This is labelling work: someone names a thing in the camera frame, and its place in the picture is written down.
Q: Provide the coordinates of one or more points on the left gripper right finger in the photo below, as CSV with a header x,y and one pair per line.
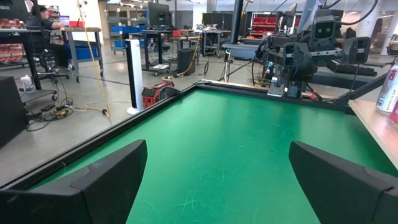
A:
x,y
342,193

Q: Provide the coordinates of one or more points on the black office chair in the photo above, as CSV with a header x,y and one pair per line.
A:
x,y
46,60

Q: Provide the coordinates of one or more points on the backlit black keyboard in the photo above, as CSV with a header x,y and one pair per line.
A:
x,y
354,70

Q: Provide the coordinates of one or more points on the black stand pole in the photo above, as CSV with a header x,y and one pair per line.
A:
x,y
128,77

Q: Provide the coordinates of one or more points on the red black tool case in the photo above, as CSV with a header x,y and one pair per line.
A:
x,y
155,92

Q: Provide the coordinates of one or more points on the green table mat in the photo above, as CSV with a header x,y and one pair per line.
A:
x,y
217,149

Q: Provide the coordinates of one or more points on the grey shelving blue bins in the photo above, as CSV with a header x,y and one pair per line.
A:
x,y
124,30

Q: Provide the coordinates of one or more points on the black monitor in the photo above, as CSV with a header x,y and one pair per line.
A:
x,y
159,15

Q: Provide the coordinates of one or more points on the black desk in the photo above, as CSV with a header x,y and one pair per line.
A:
x,y
155,33

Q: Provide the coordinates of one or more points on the black cabinet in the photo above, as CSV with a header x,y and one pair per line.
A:
x,y
11,109

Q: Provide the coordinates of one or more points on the open laptop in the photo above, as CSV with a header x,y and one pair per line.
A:
x,y
64,20

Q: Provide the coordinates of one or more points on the red parts bins rack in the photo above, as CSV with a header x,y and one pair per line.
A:
x,y
11,49

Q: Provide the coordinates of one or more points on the red bin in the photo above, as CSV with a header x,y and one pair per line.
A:
x,y
76,24

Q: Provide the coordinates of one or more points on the black desk leg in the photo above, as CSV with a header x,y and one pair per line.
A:
x,y
370,87

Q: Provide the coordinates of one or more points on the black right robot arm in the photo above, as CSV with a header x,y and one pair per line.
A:
x,y
295,71

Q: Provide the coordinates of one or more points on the black metal table frame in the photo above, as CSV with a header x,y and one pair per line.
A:
x,y
124,126

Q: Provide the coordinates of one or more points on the black workbench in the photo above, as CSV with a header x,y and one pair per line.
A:
x,y
18,31

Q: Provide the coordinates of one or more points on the person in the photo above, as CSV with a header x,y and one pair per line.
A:
x,y
349,33
377,31
43,25

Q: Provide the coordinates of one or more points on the white red soda can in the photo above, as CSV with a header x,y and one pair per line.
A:
x,y
395,114

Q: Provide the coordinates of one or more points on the grey desk monitor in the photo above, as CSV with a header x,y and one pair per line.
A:
x,y
289,17

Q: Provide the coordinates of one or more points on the black cabinets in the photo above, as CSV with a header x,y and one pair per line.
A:
x,y
217,21

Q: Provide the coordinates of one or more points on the white plastic bottle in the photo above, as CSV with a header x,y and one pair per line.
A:
x,y
27,84

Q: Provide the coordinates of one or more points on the silver Diet Coke can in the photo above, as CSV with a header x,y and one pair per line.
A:
x,y
388,90

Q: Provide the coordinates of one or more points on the grey desk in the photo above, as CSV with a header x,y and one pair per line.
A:
x,y
326,79
242,51

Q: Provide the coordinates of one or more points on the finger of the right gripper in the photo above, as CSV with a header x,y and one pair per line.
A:
x,y
303,60
356,49

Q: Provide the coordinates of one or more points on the wooden top grey cart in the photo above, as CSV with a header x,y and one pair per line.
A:
x,y
82,30

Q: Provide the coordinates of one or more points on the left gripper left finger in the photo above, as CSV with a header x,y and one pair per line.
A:
x,y
77,202

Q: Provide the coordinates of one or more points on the red bin rack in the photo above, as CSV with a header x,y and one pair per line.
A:
x,y
262,26

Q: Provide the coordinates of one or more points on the grey metal table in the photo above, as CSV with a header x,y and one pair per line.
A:
x,y
214,33

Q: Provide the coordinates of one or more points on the blue storage tote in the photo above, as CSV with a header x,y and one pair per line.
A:
x,y
82,53

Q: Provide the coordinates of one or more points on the white pillar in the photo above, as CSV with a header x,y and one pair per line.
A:
x,y
365,18

